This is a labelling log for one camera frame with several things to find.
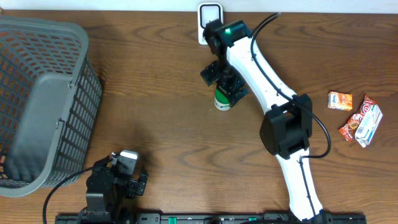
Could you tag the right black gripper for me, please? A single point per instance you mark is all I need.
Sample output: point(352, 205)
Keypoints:
point(227, 88)

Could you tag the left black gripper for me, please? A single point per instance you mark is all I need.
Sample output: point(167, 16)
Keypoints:
point(140, 184)

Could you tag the green lid white jar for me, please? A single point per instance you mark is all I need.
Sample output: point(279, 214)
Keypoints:
point(221, 102)

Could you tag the small orange snack packet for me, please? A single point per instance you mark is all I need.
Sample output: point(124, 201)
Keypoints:
point(340, 101)

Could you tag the red Top chocolate bar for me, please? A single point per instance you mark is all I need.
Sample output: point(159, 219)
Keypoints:
point(350, 127)

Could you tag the white Panadol medicine box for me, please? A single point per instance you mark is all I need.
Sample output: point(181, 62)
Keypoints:
point(368, 125)

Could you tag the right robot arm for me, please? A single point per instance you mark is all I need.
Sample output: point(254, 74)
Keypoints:
point(287, 125)

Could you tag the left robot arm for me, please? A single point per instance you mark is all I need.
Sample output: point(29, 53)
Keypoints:
point(110, 209)

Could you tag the white barcode scanner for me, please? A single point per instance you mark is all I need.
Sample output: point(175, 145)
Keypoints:
point(207, 12)

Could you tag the grey plastic mesh basket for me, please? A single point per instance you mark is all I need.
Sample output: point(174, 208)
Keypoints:
point(50, 98)

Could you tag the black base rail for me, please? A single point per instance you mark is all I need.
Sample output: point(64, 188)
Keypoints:
point(156, 218)

